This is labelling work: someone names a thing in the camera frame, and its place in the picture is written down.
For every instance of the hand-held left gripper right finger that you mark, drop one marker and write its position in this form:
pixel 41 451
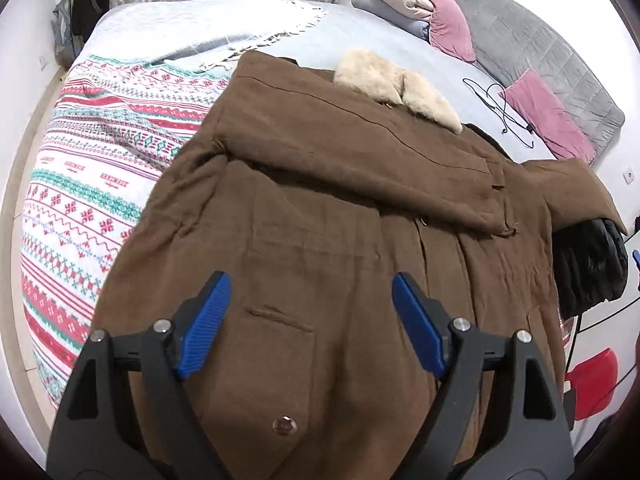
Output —
pixel 415 310

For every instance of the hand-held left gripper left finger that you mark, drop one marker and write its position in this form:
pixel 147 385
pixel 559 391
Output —
pixel 205 310

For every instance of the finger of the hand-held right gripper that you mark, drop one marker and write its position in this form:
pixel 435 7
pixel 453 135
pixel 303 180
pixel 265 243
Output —
pixel 636 267

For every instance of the brown coat with fur collar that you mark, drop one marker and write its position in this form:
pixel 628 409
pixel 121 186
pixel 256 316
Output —
pixel 325 210

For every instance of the dark hanging clothes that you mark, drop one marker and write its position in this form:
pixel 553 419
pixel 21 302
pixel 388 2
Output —
pixel 90 5

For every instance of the black jacket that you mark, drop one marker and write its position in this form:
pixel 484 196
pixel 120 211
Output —
pixel 590 265

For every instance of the red plastic stool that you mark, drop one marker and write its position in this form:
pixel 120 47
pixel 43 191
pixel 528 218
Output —
pixel 592 385

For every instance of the patterned red and teal blanket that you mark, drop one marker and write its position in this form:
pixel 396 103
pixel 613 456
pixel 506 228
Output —
pixel 85 185

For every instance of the pink pillow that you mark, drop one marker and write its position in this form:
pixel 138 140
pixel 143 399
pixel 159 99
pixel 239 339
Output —
pixel 545 110
pixel 450 25

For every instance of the grey padded headboard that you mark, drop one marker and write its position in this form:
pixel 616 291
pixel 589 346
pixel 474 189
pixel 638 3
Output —
pixel 525 25

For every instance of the bed with grey sheet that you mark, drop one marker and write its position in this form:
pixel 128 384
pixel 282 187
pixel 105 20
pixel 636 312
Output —
pixel 380 35

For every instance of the light blue fringed throw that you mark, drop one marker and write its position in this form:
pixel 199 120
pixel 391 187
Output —
pixel 200 25

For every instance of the grey-blue pillow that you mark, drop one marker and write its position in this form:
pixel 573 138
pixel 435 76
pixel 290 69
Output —
pixel 385 16

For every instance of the grey hanging bag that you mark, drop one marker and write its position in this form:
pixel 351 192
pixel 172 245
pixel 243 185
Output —
pixel 62 25

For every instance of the white wall socket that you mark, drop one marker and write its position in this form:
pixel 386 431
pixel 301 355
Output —
pixel 628 175
pixel 43 62

